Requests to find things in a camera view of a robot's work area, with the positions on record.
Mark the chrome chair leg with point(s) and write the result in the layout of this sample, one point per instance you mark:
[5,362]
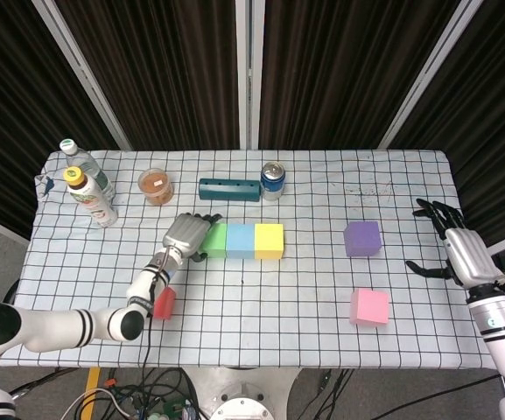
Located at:
[37,385]

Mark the purple foam cube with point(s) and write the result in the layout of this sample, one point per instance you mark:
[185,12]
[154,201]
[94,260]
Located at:
[362,238]

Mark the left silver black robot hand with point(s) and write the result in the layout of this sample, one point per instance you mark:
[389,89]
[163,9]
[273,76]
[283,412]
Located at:
[184,234]

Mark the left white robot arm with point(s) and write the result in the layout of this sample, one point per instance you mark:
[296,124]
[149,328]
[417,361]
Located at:
[59,328]

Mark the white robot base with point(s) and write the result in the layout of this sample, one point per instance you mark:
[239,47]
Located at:
[243,394]

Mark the clear water bottle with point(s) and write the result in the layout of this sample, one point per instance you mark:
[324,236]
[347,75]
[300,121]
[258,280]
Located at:
[90,166]

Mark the white black grid tablecloth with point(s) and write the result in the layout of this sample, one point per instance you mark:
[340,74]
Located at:
[278,315]

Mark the dark brown curtain panel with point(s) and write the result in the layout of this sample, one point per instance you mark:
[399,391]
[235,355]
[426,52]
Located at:
[169,65]
[16,109]
[497,131]
[344,65]

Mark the clear jar of rubber bands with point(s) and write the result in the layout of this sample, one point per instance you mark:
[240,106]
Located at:
[156,186]

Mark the teal oblong plastic case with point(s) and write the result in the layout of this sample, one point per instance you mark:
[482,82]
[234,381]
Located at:
[229,190]

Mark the light blue foam cube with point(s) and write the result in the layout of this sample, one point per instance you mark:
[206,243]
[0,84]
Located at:
[241,240]

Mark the yellow-capped drink bottle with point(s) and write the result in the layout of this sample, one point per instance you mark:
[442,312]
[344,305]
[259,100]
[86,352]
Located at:
[92,201]

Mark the pink foam cube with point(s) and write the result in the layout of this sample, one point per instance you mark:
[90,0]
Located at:
[370,306]

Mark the black round stool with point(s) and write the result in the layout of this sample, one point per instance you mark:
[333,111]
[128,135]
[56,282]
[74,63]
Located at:
[10,293]

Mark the red foam cube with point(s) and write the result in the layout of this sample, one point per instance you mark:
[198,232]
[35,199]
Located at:
[165,304]

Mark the green foam cube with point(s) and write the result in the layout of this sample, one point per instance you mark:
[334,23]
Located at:
[216,240]

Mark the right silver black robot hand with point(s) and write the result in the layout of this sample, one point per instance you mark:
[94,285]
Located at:
[471,258]

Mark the white partition frame post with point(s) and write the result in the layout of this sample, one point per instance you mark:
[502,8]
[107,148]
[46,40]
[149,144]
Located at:
[81,70]
[431,65]
[250,65]

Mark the blue soda can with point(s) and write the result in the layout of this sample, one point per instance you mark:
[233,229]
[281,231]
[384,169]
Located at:
[272,184]

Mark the yellow foam cube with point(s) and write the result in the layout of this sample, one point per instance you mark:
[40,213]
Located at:
[269,240]

